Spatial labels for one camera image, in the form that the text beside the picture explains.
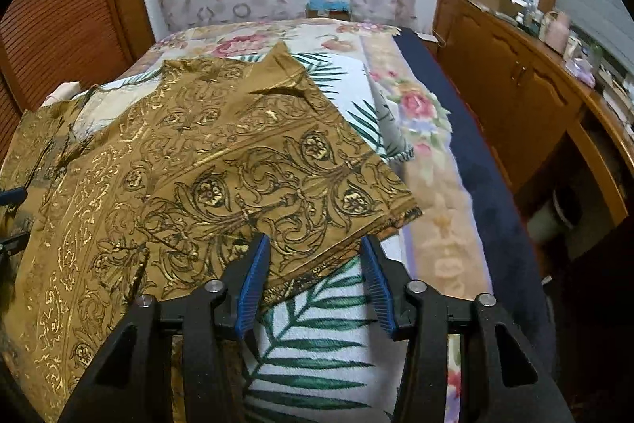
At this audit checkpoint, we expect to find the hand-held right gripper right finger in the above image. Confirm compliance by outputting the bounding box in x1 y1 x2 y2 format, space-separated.
361 235 575 423

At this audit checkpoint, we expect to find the wooden sideboard cabinet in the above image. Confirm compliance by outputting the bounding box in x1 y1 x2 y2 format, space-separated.
432 0 634 265

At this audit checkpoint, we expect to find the white palm-leaf blanket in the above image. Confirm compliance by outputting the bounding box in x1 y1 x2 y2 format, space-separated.
40 49 414 423

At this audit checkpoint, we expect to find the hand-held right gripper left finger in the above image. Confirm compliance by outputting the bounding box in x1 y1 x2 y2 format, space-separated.
58 232 272 423

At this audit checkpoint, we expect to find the purple small item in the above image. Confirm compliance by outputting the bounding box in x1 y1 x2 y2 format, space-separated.
567 56 595 87

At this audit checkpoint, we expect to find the cream floral blanket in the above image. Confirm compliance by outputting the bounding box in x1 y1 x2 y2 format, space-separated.
149 17 496 423

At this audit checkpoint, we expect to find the brown box with blue cloth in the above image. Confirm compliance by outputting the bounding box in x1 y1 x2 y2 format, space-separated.
306 0 351 20

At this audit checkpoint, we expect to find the wooden louvered wardrobe door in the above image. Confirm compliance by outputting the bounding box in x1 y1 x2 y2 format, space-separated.
0 0 157 156

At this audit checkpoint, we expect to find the gold patterned brown garment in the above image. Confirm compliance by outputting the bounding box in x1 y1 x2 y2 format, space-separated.
0 41 423 423

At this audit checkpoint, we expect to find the folded beige cloth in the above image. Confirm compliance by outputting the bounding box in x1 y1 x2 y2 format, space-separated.
42 81 82 107

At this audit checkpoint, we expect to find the navy bed sheet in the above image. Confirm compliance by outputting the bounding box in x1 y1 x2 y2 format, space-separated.
396 27 556 364

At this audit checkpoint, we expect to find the grey round container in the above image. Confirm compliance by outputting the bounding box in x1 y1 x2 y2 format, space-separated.
527 190 585 245

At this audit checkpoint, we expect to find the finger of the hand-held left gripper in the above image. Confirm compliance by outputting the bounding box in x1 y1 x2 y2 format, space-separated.
0 231 31 255
0 186 27 207

